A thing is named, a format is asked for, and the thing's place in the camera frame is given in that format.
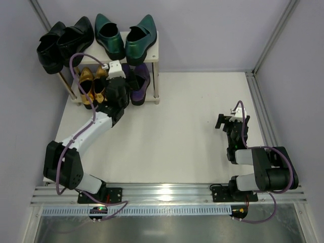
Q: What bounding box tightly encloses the left aluminium frame post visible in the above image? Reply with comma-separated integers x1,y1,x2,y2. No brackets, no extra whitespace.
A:
29,0,51,31

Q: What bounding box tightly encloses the aluminium mounting rail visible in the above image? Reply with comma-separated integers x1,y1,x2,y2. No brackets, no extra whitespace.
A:
30,182,307,207

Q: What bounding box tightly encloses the right aluminium frame post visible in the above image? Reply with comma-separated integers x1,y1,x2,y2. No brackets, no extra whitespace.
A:
252,0,300,76

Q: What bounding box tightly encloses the black loafer shoe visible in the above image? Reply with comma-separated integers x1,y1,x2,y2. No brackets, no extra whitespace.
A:
36,21,66,74
57,16,95,67

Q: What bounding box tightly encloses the aluminium frame post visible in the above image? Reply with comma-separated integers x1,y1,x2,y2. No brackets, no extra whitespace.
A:
29,0,51,31
252,0,300,76

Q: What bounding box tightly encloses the gold loafer shoe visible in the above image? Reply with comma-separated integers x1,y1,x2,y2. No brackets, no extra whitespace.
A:
79,67,96,109
94,66,108,104

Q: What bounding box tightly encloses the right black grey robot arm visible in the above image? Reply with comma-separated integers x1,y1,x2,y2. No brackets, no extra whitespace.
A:
210,114,299,202

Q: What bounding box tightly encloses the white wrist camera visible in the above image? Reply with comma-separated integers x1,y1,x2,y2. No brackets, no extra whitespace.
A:
101,60,126,79
229,107,246,123

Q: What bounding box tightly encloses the green loafer shoe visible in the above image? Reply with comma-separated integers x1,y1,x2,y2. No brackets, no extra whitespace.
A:
125,14,157,66
95,14,126,61

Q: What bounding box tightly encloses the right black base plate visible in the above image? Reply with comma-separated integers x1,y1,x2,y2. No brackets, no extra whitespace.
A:
210,184,258,203

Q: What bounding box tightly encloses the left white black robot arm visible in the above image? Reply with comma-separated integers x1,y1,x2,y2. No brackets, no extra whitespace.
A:
43,70,138,196

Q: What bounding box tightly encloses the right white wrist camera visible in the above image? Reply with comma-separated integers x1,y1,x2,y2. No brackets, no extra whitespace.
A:
229,107,246,123

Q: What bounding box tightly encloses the right aluminium side rail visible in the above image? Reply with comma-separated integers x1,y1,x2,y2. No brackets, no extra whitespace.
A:
245,71,278,147

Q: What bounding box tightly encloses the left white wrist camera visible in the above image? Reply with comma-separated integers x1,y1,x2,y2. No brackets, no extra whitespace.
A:
101,60,126,79

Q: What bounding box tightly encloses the purple loafer shoe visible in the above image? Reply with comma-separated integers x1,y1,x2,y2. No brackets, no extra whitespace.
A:
121,63,131,82
130,63,150,106

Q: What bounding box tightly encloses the grey slotted cable duct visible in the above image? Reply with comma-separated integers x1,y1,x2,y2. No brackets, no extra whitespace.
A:
42,205,232,217

